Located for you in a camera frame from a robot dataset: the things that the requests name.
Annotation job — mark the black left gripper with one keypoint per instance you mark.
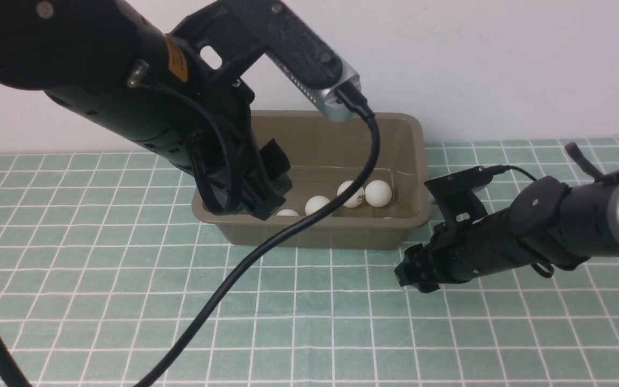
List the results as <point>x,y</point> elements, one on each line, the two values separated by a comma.
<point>166,104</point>

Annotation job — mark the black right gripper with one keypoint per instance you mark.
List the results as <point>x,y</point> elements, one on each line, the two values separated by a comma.
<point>458,255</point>

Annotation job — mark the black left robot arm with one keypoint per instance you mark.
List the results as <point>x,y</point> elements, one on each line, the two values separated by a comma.
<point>103,61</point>

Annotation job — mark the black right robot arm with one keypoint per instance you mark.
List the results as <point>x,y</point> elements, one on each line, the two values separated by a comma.
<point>548,226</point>

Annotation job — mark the olive green plastic bin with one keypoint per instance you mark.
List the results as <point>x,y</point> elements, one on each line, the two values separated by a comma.
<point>324,155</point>

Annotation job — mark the green checked tablecloth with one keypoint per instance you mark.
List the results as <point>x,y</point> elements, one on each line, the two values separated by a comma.
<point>102,266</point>

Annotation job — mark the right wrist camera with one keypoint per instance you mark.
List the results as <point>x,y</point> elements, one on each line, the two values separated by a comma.
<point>455,195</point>

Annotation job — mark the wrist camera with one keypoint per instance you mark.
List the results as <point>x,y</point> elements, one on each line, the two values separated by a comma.
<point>243,31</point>
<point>455,195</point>

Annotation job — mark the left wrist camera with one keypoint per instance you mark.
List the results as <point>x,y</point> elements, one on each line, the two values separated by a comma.
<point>243,31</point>

